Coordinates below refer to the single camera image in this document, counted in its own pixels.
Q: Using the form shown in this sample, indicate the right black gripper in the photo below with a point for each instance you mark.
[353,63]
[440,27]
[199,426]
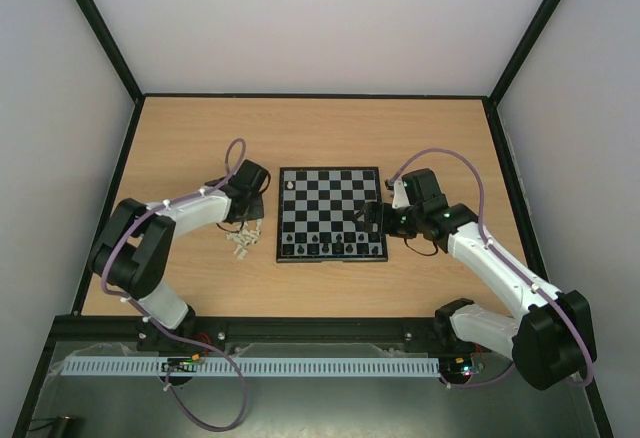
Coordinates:
[376,216]

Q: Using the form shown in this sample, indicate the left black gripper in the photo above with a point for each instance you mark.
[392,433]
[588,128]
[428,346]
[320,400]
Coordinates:
[258,211]

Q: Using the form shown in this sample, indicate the black grey chessboard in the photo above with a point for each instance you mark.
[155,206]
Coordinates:
[324,199]

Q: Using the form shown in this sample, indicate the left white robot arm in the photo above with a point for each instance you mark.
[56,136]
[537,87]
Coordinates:
[132,251]

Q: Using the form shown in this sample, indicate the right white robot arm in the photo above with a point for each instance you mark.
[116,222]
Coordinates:
[547,335]

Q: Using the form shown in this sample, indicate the pile of white chess pieces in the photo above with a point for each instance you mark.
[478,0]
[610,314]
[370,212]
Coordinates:
[247,235]

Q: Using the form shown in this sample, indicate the light blue cable duct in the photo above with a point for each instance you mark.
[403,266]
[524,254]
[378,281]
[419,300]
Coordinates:
[252,367]

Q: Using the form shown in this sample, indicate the black aluminium rail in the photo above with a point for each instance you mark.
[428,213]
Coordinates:
[414,335]

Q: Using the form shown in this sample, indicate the black frame post left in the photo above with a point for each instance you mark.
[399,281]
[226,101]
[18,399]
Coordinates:
[98,25]

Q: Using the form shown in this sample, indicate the black frame post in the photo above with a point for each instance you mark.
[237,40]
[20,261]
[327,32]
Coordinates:
[534,30]
[98,25]

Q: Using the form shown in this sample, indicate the black frame post right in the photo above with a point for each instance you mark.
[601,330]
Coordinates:
[534,30]

